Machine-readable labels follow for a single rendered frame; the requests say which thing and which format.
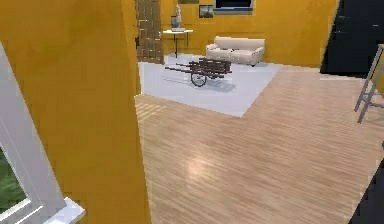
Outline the dark wooden cart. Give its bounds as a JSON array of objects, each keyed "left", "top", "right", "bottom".
[{"left": 164, "top": 57, "right": 233, "bottom": 88}]

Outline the cream sofa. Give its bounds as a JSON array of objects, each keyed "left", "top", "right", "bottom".
[{"left": 205, "top": 35, "right": 266, "bottom": 68}]

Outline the white round side table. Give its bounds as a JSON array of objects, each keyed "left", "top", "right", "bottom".
[{"left": 162, "top": 28, "right": 194, "bottom": 59}]

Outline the brown panelled room door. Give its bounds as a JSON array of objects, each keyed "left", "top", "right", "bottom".
[{"left": 134, "top": 0, "right": 165, "bottom": 65}]

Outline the white statue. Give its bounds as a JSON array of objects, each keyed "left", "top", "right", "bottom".
[{"left": 175, "top": 4, "right": 183, "bottom": 29}]

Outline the grey framed television set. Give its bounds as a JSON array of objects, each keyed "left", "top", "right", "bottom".
[{"left": 213, "top": 0, "right": 255, "bottom": 16}]

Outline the white framed window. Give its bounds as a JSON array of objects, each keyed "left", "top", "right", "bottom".
[{"left": 0, "top": 41, "right": 87, "bottom": 224}]

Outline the black cupboard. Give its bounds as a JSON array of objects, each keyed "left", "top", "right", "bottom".
[{"left": 319, "top": 0, "right": 384, "bottom": 78}]

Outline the black furniture corner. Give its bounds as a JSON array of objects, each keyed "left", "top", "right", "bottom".
[{"left": 348, "top": 159, "right": 384, "bottom": 224}]

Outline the framed wall picture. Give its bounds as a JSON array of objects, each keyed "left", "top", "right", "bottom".
[{"left": 198, "top": 4, "right": 215, "bottom": 19}]

